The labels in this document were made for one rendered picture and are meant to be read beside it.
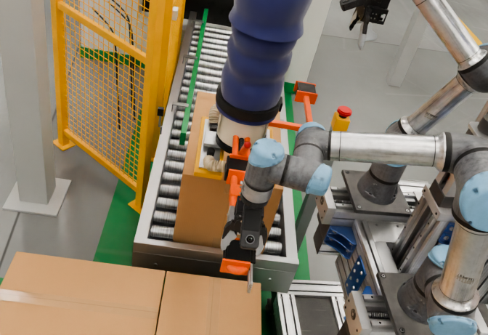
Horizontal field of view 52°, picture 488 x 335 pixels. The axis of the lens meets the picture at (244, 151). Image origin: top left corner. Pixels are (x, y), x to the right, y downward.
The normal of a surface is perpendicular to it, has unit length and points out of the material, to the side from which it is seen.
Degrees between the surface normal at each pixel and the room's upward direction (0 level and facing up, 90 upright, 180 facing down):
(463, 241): 98
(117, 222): 0
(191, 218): 90
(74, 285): 0
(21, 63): 90
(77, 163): 0
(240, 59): 70
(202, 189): 90
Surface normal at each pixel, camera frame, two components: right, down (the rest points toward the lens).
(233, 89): -0.54, 0.18
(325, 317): 0.18, -0.76
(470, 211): -0.19, 0.48
